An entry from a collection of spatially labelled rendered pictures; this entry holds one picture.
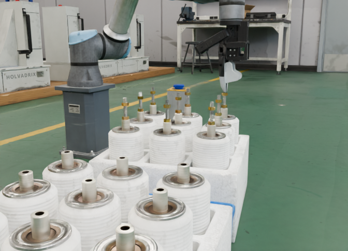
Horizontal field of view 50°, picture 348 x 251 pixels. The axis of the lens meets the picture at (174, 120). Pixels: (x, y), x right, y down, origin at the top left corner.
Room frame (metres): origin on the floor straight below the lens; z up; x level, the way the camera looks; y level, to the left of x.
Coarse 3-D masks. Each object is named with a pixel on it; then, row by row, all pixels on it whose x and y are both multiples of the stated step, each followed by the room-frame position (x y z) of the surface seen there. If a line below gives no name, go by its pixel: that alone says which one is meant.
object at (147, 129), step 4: (132, 124) 1.07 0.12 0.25; (136, 124) 1.07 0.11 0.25; (140, 124) 1.07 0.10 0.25; (144, 124) 1.07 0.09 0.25; (148, 124) 1.07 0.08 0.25; (152, 124) 1.08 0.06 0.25; (140, 128) 1.06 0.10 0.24; (144, 128) 1.06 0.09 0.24; (148, 128) 1.07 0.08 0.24; (152, 128) 1.08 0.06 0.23; (144, 132) 1.06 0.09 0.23; (148, 132) 1.07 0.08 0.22; (144, 136) 1.06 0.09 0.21; (148, 136) 1.07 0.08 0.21; (144, 140) 1.06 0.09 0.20; (148, 140) 1.07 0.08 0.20; (144, 144) 1.06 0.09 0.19; (148, 144) 1.07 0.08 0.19; (144, 148) 1.06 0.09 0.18; (148, 148) 1.07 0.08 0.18
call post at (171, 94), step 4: (168, 92) 1.35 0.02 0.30; (172, 92) 1.34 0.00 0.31; (176, 92) 1.34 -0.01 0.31; (180, 92) 1.34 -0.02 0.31; (184, 92) 1.33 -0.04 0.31; (168, 96) 1.35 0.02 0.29; (172, 96) 1.34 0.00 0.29; (176, 96) 1.34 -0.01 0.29; (180, 96) 1.34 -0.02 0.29; (184, 96) 1.33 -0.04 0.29; (172, 100) 1.34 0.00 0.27; (176, 100) 1.34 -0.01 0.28; (180, 100) 1.34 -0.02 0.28; (184, 100) 1.33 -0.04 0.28; (172, 104) 1.34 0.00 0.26; (176, 104) 1.34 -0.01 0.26; (180, 104) 1.34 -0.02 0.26; (184, 104) 1.33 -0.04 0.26; (172, 108) 1.34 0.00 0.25; (176, 108) 1.34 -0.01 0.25; (180, 108) 1.34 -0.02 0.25; (172, 112) 1.34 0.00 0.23; (172, 116) 1.34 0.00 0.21
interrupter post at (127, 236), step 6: (120, 228) 0.40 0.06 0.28; (126, 228) 0.40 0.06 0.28; (132, 228) 0.40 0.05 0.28; (120, 234) 0.39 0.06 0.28; (126, 234) 0.39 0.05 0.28; (132, 234) 0.39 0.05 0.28; (120, 240) 0.39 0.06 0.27; (126, 240) 0.39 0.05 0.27; (132, 240) 0.39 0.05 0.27; (120, 246) 0.39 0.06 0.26; (126, 246) 0.39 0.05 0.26; (132, 246) 0.39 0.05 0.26
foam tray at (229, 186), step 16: (240, 144) 1.10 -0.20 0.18; (96, 160) 0.94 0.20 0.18; (112, 160) 0.94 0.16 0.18; (144, 160) 0.94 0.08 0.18; (240, 160) 0.94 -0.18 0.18; (96, 176) 0.93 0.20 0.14; (160, 176) 0.89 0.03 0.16; (208, 176) 0.85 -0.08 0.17; (224, 176) 0.84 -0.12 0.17; (240, 176) 0.93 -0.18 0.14; (224, 192) 0.84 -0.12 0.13; (240, 192) 0.95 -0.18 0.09; (240, 208) 0.97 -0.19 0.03
